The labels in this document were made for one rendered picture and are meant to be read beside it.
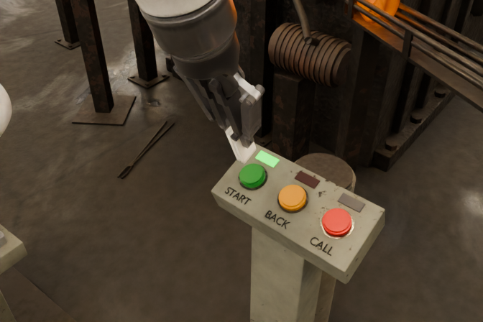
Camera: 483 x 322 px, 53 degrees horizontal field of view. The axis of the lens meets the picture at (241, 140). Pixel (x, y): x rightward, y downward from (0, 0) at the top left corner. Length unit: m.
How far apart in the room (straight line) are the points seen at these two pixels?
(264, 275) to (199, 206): 0.75
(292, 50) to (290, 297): 0.71
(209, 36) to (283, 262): 0.41
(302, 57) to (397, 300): 0.68
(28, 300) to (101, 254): 0.22
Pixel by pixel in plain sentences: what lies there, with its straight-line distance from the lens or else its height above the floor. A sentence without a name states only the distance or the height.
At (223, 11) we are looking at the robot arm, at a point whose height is 0.92.
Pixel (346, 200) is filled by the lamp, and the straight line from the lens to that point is 0.72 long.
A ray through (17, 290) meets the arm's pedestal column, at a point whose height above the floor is 0.02.
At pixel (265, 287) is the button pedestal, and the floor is 0.41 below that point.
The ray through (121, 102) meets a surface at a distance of 2.05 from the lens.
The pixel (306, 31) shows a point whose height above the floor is 0.56.
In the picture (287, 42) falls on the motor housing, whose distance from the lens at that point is 1.34.
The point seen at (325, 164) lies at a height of 0.52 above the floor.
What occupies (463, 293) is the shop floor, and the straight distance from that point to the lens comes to 1.47.
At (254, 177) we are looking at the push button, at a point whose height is 0.61.
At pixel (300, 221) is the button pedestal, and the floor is 0.59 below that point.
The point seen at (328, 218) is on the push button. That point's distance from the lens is 0.69.
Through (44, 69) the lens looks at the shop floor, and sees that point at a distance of 2.40.
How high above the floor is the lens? 1.11
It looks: 38 degrees down
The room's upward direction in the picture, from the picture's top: straight up
